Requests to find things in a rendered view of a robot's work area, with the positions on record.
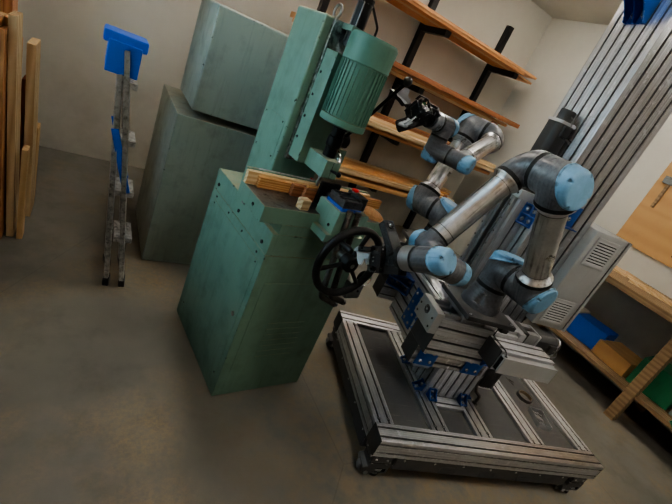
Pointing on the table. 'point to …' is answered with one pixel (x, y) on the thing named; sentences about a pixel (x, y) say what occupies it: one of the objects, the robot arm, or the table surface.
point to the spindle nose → (334, 142)
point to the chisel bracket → (321, 164)
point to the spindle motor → (358, 82)
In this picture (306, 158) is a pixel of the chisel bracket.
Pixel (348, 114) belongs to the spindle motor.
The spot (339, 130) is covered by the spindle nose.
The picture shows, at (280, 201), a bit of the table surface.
